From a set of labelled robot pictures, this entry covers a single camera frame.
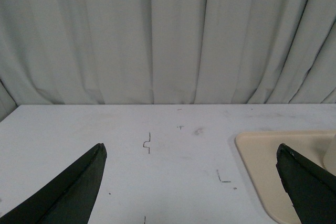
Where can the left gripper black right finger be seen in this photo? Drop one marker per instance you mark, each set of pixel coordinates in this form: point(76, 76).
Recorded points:
point(310, 188)

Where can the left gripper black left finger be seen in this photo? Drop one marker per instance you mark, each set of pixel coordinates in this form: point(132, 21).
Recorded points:
point(69, 197)

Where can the cream ceramic mug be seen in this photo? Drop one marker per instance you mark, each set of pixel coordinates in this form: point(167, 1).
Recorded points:
point(329, 159)

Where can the beige square plastic plate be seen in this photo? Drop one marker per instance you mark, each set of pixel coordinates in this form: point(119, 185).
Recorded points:
point(258, 152)

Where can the grey-white pleated curtain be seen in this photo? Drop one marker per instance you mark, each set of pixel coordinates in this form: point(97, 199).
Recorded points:
point(167, 52)

